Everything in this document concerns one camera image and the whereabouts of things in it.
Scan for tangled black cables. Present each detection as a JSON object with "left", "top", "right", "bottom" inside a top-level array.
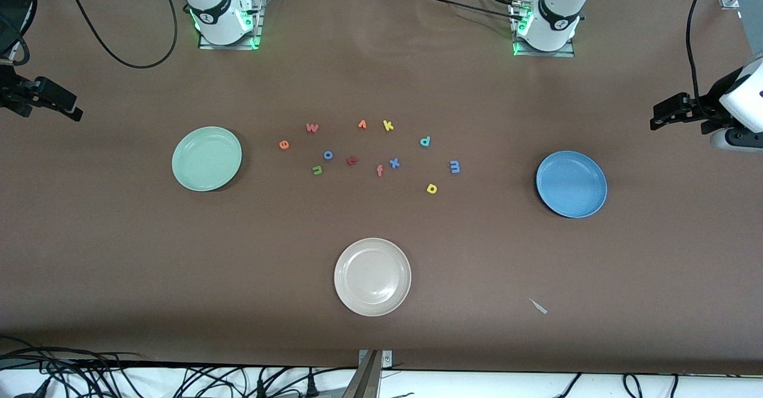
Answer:
[{"left": 0, "top": 335, "right": 147, "bottom": 398}]

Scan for green plate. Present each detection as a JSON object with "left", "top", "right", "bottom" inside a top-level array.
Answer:
[{"left": 172, "top": 126, "right": 243, "bottom": 192}]

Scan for grey camera pole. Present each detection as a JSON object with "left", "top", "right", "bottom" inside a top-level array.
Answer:
[{"left": 343, "top": 350, "right": 382, "bottom": 398}]

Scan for small metal bracket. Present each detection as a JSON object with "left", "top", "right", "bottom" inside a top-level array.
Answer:
[{"left": 358, "top": 349, "right": 393, "bottom": 368}]

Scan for blue plate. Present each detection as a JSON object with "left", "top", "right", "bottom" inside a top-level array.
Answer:
[{"left": 535, "top": 151, "right": 608, "bottom": 219}]

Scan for beige plate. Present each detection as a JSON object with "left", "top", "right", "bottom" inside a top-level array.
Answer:
[{"left": 334, "top": 238, "right": 412, "bottom": 317}]

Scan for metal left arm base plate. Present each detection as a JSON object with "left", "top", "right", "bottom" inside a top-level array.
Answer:
[{"left": 513, "top": 0, "right": 576, "bottom": 58}]

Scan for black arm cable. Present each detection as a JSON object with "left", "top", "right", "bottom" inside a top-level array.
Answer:
[
  {"left": 58, "top": 0, "right": 178, "bottom": 69},
  {"left": 684, "top": 0, "right": 716, "bottom": 119}
]

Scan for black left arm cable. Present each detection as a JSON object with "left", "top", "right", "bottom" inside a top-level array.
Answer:
[{"left": 684, "top": 0, "right": 716, "bottom": 119}]

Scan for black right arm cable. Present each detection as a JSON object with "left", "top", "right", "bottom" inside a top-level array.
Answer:
[{"left": 58, "top": 0, "right": 178, "bottom": 69}]

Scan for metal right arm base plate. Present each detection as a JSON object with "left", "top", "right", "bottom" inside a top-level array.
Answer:
[{"left": 198, "top": 0, "right": 263, "bottom": 51}]

